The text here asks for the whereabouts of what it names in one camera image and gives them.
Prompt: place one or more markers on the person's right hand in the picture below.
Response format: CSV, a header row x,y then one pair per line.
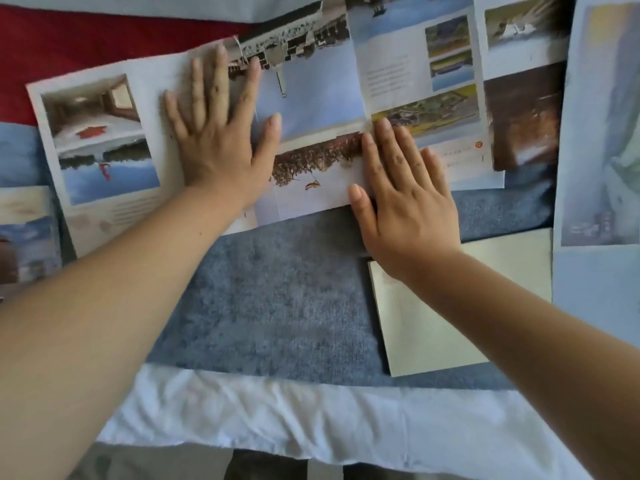
x,y
415,224

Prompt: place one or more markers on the person's left hand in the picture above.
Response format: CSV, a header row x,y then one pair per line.
x,y
220,154

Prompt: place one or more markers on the red monument cover brochure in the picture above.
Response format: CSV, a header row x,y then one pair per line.
x,y
310,94

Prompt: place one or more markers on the pale green leaflet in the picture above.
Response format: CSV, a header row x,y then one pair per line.
x,y
425,334

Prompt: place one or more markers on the pale blue painted brochure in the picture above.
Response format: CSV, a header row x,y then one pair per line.
x,y
600,144

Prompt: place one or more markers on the brown jar cover brochure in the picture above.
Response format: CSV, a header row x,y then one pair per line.
x,y
25,234

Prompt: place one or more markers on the white hotel bed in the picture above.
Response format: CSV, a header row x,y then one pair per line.
x,y
300,419

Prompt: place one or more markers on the person's left forearm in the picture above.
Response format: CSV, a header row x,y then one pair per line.
x,y
90,334

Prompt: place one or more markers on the person's right forearm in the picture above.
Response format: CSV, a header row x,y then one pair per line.
x,y
550,364

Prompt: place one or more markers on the red and blue bed runner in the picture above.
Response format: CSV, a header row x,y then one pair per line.
x,y
275,304

